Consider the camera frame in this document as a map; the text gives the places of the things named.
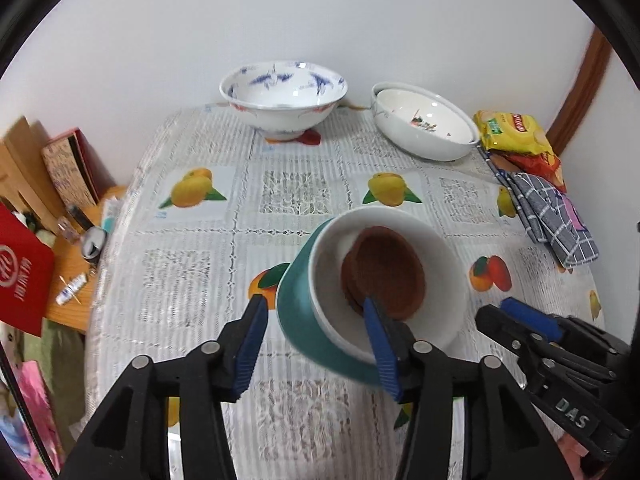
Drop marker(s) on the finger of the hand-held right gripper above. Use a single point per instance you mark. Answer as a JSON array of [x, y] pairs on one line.
[[500, 325], [530, 317]]

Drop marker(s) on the small white tube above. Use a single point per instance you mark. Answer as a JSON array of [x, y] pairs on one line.
[[70, 290]]

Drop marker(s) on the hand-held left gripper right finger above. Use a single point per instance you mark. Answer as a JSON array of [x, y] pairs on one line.
[[382, 350]]

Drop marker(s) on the patterned box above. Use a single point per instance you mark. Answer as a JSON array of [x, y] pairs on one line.
[[65, 170]]

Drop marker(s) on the small clear bottle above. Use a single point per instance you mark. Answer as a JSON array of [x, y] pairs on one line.
[[67, 230]]

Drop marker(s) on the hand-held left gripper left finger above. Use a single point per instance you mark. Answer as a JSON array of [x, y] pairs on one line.
[[247, 355]]

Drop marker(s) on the yellow chip bag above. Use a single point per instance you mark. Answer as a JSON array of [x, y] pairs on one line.
[[515, 132]]

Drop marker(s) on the red paper bag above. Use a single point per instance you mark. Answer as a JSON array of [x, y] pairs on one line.
[[20, 270]]

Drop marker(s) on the small brown bowl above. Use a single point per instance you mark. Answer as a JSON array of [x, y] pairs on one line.
[[385, 270], [350, 295]]

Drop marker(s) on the round metal container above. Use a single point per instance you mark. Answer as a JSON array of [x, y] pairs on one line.
[[92, 242]]

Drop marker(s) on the large white printed bowl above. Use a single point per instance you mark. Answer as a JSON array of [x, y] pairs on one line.
[[425, 130]]

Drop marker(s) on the brown wooden door frame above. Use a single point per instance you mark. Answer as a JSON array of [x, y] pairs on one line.
[[580, 90]]

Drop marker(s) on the pink garment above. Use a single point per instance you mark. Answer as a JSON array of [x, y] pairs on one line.
[[572, 452]]

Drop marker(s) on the plain white bowl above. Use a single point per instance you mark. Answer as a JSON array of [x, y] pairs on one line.
[[440, 270]]

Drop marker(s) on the blue plate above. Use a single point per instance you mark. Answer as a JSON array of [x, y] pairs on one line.
[[300, 300]]

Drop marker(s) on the fruit print tablecloth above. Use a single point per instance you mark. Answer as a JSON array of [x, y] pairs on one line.
[[300, 200]]

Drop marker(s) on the small black object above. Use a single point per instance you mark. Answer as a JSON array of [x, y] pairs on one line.
[[80, 216]]

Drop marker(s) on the grey checked cloth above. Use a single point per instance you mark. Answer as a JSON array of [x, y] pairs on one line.
[[550, 215]]

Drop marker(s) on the pink floral bag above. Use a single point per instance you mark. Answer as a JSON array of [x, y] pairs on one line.
[[25, 410]]

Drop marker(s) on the red chip bag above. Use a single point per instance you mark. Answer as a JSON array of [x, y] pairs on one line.
[[547, 165]]

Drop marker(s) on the green cloth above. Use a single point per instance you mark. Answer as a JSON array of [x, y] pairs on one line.
[[60, 360]]

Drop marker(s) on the blue patterned white bowl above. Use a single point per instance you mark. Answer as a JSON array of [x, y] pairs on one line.
[[280, 110]]

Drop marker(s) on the wooden side table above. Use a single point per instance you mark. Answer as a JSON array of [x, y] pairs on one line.
[[62, 260]]

